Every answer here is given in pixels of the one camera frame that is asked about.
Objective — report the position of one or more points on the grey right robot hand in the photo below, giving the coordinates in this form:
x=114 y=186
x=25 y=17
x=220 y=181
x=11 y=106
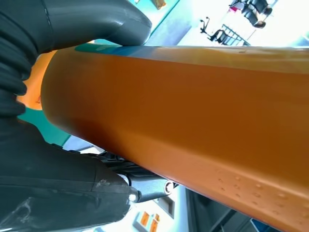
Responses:
x=48 y=179

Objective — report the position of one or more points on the small orange box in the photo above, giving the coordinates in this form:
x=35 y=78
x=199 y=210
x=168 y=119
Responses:
x=154 y=224
x=145 y=218

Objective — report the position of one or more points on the yellow taped cardboard box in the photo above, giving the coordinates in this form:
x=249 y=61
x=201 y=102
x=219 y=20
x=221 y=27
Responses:
x=159 y=3

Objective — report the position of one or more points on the black chair base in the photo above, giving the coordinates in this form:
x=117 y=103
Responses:
x=204 y=27

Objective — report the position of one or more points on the black window grille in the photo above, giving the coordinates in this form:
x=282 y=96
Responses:
x=229 y=36

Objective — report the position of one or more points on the black office chair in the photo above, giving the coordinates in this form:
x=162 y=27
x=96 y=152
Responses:
x=253 y=14

